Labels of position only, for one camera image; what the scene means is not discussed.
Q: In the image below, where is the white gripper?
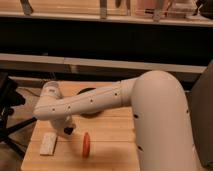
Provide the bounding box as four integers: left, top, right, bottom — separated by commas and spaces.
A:
50, 116, 76, 135

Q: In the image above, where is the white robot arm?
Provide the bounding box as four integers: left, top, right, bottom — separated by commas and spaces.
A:
34, 70, 199, 171

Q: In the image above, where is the white sponge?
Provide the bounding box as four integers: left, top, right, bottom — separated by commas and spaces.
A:
39, 132, 57, 156

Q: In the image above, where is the orange carrot toy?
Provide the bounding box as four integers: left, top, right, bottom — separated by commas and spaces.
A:
82, 132, 90, 158

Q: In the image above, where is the dark cabinet at right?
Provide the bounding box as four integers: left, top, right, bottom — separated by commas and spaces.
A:
190, 60, 213, 170

